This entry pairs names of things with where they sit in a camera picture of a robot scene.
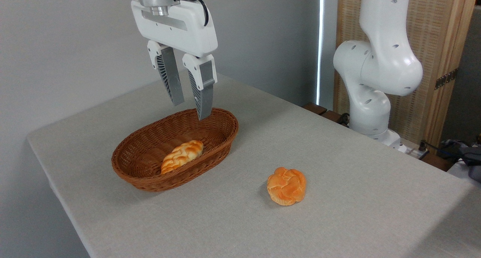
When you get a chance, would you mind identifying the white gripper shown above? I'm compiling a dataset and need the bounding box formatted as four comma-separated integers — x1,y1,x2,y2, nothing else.
130,0,218,121

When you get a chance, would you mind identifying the long braided bread loaf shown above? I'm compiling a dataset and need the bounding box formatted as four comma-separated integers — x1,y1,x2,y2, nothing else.
161,140,204,175

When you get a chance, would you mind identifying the brown wicker oval basket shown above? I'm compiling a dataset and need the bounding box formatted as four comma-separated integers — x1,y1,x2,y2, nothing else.
111,108,239,192

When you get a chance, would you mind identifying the round knotted bread bun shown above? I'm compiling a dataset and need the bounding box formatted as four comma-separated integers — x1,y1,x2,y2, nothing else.
267,167,307,206

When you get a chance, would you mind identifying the grey tablecloth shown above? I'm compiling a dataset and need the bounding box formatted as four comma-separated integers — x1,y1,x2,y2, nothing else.
26,72,481,258

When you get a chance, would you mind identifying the wooden rattan folding screen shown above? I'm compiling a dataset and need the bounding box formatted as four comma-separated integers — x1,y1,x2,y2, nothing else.
334,0,479,149

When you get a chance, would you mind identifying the brass screen hinge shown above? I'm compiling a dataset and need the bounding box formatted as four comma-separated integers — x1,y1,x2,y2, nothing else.
435,68,459,90

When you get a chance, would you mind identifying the dark grey fabric bundle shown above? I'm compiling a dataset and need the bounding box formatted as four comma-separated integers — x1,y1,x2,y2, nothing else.
442,139,481,183

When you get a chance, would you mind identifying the black plug with cable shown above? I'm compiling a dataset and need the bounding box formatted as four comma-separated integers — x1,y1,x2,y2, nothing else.
418,140,451,158

